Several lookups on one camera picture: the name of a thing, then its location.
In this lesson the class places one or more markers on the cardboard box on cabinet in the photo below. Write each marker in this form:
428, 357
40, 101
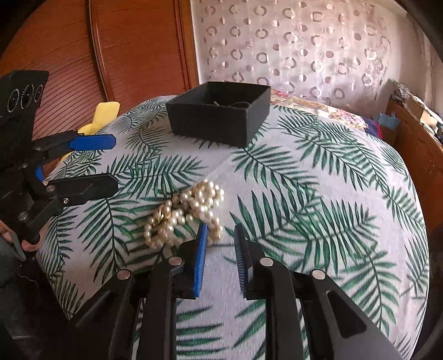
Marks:
422, 113

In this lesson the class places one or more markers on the wooden wardrobe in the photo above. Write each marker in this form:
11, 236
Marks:
97, 51

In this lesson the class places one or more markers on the black camera box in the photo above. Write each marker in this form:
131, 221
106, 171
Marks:
21, 93

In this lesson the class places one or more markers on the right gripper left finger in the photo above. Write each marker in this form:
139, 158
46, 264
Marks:
178, 277

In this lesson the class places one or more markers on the wooden side cabinet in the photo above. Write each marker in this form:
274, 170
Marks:
422, 155

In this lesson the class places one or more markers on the palm leaf print bedspread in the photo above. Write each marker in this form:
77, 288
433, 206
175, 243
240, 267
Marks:
315, 194

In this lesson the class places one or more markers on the person's left hand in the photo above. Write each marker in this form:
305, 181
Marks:
8, 235

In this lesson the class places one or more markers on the jewelry inside box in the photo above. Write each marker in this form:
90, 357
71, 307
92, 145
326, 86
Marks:
239, 104

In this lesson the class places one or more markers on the floral quilt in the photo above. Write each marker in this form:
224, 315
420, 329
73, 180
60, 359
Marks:
288, 101

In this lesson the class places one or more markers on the black square jewelry box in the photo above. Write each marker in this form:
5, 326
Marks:
192, 114

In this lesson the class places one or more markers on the blue cloth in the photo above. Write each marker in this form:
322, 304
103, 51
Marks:
388, 121

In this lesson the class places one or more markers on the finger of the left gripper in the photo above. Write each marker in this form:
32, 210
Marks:
81, 189
83, 142

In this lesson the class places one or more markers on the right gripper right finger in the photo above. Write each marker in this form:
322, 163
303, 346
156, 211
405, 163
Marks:
263, 278

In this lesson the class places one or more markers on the white circle pattern curtain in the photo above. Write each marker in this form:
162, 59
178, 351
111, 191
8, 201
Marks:
346, 54

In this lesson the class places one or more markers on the yellow plush toy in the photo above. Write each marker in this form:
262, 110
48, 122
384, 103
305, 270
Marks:
105, 112

